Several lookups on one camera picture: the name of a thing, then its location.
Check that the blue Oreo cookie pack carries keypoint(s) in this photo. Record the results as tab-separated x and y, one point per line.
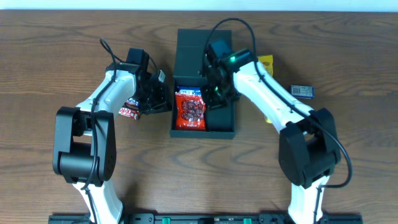
189	90

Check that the yellow cylindrical candy container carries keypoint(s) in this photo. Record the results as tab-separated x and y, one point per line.
267	120

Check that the Dairy Milk chocolate bar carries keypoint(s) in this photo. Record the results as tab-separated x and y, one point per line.
132	102

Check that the yellow snack bag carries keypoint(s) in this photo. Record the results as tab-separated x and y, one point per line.
267	61

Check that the small blue box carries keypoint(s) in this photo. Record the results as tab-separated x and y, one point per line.
300	91

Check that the red snack bag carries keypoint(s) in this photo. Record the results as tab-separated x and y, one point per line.
191	110

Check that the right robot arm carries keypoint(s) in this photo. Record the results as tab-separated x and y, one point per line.
309	148

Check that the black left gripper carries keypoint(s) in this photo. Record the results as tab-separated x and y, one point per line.
158	97

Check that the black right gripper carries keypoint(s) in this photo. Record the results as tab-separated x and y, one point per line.
218	98

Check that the dark green open box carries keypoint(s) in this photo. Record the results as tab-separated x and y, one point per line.
219	122

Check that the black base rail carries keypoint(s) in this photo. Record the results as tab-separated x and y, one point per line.
262	218

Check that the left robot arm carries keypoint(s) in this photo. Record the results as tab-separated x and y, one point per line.
84	150

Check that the KitKat Milo chocolate bar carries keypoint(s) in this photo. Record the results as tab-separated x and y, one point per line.
130	113

